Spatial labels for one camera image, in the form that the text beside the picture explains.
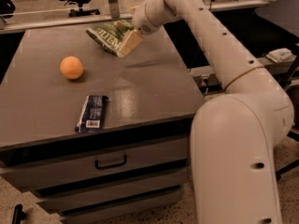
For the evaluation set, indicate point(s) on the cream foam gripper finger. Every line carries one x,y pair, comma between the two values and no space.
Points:
131,40

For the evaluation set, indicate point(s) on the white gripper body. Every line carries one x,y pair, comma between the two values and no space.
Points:
140,17

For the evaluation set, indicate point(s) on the green jalapeno chip bag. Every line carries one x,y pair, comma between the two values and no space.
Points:
109,35

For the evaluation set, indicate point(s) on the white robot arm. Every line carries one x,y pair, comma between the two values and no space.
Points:
233,135

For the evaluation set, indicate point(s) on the orange fruit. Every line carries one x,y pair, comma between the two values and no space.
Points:
71,67

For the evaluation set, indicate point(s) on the dark blue snack bar wrapper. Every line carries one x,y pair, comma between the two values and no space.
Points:
92,114

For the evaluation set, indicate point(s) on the grey drawer cabinet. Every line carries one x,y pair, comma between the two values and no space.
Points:
91,135

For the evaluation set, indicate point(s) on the small white box device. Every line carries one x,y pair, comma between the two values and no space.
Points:
279,55

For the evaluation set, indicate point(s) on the grey metal railing frame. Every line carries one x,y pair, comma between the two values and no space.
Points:
21,15

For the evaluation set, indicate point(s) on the black drawer handle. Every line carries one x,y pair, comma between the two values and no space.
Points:
111,163

